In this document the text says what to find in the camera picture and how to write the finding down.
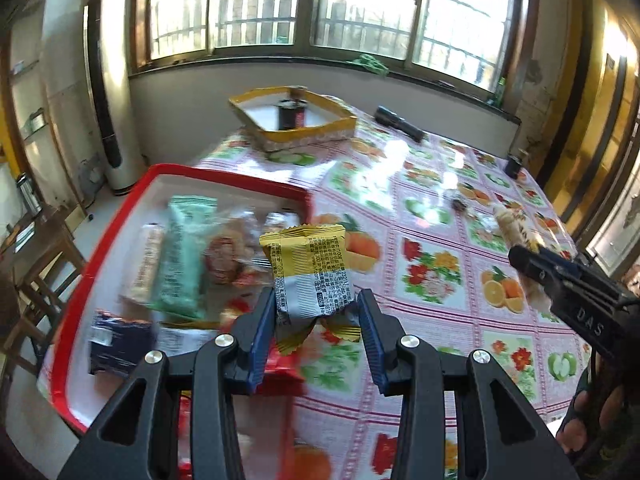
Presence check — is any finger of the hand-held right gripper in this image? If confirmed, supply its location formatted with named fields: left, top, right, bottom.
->
left=507, top=245, right=567, bottom=307
left=537, top=250, right=583, bottom=277

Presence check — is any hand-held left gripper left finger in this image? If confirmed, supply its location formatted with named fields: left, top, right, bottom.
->
left=57, top=286, right=277, bottom=480

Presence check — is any green cloth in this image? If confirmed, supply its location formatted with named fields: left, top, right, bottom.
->
left=352, top=53, right=390, bottom=77

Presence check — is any dark blue snack packet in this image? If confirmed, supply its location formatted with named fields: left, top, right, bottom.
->
left=89, top=310, right=156, bottom=376

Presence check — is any yellow tray box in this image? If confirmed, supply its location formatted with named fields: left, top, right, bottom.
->
left=229, top=85, right=358, bottom=153

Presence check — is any red snack packet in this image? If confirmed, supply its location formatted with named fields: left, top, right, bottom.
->
left=220, top=300, right=308, bottom=396

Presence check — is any red tray box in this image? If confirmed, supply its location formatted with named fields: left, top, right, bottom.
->
left=37, top=162, right=313, bottom=436

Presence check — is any tower air conditioner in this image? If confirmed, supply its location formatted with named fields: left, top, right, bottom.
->
left=82, top=0, right=138, bottom=196

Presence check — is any small black cup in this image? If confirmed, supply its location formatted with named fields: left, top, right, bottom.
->
left=504, top=149, right=530, bottom=178

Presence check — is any barred window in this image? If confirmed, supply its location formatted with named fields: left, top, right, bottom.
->
left=130, top=0, right=536, bottom=96

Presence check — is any black flashlight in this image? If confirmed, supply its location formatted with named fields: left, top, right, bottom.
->
left=375, top=106, right=426, bottom=142

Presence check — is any person's right hand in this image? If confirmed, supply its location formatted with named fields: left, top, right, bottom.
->
left=557, top=384, right=631, bottom=461

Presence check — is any white snack packet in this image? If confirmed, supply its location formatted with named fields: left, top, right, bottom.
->
left=155, top=327, right=221, bottom=356

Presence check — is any yellow grey snack packet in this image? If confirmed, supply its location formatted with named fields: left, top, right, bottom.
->
left=259, top=224, right=363, bottom=356

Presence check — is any floral fruit print tablecloth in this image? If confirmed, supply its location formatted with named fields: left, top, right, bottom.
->
left=192, top=92, right=596, bottom=480

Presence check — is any wooden glass panel door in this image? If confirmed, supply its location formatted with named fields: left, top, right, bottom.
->
left=545, top=0, right=640, bottom=281

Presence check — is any mint green snack packet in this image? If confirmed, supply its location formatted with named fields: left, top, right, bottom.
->
left=150, top=195, right=218, bottom=321

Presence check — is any yellow print rice cracker packet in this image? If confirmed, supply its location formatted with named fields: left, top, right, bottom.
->
left=492, top=205, right=553, bottom=311

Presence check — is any dark bottle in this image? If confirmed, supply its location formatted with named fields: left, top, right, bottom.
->
left=277, top=87, right=307, bottom=131

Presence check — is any wooden chair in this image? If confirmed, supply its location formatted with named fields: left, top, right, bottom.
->
left=0, top=210, right=88, bottom=376

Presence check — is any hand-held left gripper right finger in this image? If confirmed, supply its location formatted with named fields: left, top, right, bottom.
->
left=356, top=287, right=581, bottom=480

